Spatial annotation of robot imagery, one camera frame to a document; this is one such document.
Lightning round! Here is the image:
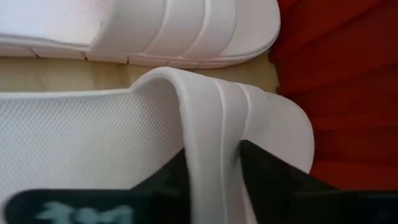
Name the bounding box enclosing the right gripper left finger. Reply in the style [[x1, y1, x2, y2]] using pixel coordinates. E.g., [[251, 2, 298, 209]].
[[3, 148, 191, 224]]

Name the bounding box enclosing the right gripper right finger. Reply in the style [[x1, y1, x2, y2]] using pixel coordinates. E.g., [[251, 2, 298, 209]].
[[238, 139, 398, 224]]

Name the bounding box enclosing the pale pink slide sandal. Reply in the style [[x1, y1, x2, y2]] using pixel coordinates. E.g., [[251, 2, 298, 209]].
[[0, 0, 282, 70], [0, 67, 315, 224]]

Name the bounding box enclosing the red plastic bin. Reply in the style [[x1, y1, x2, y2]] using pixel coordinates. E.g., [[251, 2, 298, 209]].
[[269, 0, 398, 191]]

